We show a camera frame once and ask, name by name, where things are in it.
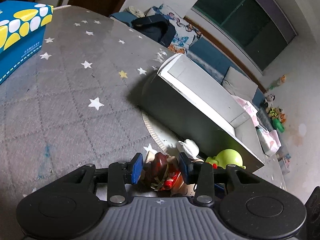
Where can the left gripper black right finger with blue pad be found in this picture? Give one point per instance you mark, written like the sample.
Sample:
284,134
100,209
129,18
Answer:
202,176

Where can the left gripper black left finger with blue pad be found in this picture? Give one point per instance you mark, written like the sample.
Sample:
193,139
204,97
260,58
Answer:
120,174

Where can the white plush rabbit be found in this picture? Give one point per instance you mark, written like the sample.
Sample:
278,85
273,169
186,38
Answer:
189,147

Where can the green round toy figure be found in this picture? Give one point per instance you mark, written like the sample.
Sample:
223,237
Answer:
226,157

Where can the red dress doll figure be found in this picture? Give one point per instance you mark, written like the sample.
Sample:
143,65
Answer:
162,174

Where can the round white paper plate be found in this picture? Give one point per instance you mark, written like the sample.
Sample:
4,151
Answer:
163,137

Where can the white grey cardboard box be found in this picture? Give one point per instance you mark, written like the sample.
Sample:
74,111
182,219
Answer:
189,102

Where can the pink white wipes pack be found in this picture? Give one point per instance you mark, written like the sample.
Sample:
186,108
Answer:
269,141

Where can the pink plastic bag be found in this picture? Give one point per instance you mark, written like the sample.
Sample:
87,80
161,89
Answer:
249,109

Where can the grey star pattern tablecloth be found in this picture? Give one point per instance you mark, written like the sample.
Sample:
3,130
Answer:
70,99

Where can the clear plastic toy bin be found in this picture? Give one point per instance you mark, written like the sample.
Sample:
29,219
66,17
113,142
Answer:
284,158

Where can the grey cushion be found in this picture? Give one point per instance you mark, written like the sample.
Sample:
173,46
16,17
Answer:
239,85

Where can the panda plush toy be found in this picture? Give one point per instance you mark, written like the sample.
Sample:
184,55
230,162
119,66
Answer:
267,103

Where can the blue sofa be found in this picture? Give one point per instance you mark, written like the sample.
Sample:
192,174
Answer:
205,54

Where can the butterfly print pillow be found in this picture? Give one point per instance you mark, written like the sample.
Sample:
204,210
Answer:
186,33

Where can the dark blue backpack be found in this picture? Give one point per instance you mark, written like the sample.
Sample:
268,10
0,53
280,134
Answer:
156,27

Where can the dark window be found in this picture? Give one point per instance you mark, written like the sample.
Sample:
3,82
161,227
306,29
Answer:
259,27

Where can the blue yellow tissue box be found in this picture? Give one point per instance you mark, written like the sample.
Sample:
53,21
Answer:
22,32

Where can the orange flower wall decoration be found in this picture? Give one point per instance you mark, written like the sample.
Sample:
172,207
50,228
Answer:
276,83

